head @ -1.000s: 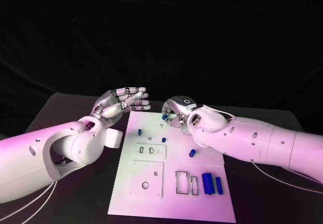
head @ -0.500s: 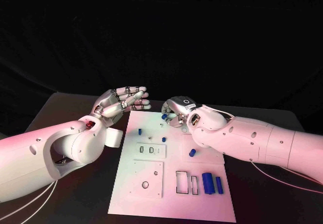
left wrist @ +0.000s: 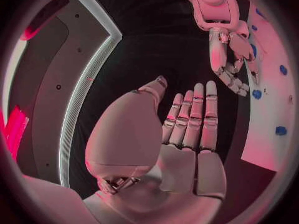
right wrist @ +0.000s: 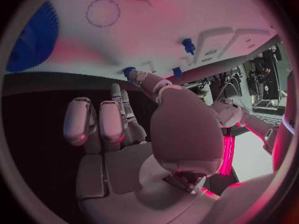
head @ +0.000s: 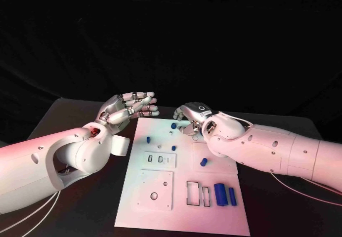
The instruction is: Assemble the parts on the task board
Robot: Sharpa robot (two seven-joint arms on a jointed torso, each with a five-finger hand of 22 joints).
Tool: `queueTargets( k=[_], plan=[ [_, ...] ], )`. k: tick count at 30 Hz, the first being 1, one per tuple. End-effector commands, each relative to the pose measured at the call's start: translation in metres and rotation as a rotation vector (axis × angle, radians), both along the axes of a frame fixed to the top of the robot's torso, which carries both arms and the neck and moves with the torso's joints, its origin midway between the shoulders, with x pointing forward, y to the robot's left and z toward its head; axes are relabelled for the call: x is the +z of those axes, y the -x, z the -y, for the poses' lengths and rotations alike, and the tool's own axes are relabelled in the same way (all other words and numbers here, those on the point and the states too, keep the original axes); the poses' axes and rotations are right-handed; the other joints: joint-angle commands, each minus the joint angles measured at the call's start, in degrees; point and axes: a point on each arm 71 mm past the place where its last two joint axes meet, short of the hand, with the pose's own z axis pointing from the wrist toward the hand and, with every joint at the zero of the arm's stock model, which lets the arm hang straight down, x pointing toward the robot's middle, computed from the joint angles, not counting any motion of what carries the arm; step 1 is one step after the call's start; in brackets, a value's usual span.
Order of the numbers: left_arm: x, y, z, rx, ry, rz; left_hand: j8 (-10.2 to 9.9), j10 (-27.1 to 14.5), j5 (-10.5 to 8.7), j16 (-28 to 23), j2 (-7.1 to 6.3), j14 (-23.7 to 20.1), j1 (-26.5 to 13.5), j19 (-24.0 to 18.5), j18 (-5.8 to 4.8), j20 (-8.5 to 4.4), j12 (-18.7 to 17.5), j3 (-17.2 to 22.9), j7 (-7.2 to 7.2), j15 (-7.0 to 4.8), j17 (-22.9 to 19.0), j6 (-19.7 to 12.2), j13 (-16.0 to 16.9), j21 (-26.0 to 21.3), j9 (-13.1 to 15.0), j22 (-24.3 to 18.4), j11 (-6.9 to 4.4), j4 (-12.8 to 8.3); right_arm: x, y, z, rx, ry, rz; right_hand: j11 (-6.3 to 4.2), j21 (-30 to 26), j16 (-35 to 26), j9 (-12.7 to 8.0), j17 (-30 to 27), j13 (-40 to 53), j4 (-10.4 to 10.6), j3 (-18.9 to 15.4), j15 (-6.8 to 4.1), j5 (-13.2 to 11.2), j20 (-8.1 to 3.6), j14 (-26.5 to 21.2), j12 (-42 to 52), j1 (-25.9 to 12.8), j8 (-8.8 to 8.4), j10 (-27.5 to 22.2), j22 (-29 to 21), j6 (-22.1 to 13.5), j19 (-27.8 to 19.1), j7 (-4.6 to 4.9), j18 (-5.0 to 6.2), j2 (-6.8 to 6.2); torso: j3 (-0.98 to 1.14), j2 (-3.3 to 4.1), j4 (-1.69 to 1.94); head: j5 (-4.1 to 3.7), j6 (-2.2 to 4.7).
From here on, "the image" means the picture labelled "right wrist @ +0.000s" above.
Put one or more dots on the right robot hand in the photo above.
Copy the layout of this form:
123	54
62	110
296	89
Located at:
182	130

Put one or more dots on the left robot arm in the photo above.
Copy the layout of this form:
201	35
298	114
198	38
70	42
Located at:
252	119

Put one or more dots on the white task board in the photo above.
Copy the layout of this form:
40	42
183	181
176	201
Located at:
144	37

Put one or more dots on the glowing light bar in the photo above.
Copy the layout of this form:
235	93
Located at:
227	153

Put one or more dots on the blue block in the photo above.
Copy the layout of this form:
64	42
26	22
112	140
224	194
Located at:
177	72

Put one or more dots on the blue plug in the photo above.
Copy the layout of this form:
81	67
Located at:
128	71

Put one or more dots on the blue peg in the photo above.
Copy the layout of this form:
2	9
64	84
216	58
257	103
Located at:
188	44

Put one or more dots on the equipment rack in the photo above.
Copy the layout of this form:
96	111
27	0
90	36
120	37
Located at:
266	74

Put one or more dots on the blue gear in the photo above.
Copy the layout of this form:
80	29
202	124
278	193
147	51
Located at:
35	41

